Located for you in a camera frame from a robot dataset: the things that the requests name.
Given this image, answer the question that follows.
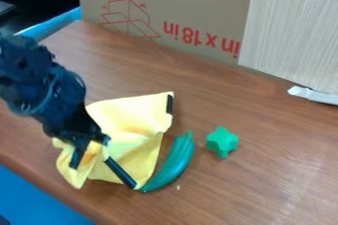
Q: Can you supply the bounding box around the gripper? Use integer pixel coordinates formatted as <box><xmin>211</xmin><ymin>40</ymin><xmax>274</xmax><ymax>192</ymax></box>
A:
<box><xmin>41</xmin><ymin>103</ymin><xmax>113</xmax><ymax>171</ymax></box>

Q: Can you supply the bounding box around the yellow cloth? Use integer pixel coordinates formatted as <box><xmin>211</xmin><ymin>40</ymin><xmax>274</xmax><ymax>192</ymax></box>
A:
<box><xmin>51</xmin><ymin>91</ymin><xmax>176</xmax><ymax>191</ymax></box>

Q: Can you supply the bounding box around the green curved toy vegetable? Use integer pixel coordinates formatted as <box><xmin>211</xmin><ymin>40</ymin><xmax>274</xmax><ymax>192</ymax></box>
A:
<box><xmin>138</xmin><ymin>130</ymin><xmax>198</xmax><ymax>193</ymax></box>

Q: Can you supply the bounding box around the green star-shaped toy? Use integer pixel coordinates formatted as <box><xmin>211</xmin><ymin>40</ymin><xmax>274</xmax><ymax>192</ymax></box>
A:
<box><xmin>205</xmin><ymin>125</ymin><xmax>241</xmax><ymax>160</ymax></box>

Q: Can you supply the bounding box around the cardboard box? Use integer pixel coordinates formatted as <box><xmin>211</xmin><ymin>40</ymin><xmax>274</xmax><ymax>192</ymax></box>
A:
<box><xmin>75</xmin><ymin>0</ymin><xmax>338</xmax><ymax>69</ymax></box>

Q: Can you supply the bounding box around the white paper scrap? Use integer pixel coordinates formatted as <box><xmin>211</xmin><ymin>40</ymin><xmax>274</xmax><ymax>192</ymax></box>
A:
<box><xmin>286</xmin><ymin>85</ymin><xmax>338</xmax><ymax>107</ymax></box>

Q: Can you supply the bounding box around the light wooden board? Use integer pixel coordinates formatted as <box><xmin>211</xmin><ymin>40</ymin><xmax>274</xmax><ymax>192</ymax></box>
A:
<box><xmin>236</xmin><ymin>0</ymin><xmax>338</xmax><ymax>96</ymax></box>

